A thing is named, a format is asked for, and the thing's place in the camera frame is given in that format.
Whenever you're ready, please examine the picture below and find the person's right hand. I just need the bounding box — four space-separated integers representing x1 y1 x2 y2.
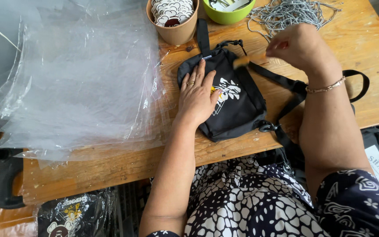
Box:
265 23 343 87

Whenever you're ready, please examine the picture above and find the person's left hand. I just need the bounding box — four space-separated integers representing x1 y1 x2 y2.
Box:
177 59 223 128

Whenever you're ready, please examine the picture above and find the black printed pouch bag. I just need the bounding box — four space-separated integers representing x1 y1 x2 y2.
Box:
176 18 370 175

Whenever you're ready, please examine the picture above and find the green bowl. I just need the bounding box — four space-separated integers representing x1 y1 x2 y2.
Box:
202 0 257 25

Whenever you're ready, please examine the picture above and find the pile of white cards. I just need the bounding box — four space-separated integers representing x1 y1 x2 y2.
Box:
208 0 251 13

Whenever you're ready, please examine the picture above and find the brown paper cup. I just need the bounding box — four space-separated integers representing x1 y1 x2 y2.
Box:
146 0 200 46

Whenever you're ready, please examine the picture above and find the pile of white round stickers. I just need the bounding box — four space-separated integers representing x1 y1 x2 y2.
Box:
151 0 195 28

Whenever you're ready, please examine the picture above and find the black white patterned dress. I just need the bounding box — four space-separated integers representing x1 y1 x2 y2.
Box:
146 155 379 237

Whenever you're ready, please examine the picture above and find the stack of clear plastic bags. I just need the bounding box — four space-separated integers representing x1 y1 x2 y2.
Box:
0 0 177 169

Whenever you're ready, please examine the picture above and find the plastic wrapped black pouch bag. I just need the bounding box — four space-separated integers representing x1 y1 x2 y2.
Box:
33 188 118 237

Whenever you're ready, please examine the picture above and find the pile of silver black cords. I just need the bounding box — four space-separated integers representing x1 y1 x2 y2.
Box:
246 0 343 43

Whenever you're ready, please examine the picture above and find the gold bracelet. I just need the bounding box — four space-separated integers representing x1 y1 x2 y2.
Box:
305 76 346 94

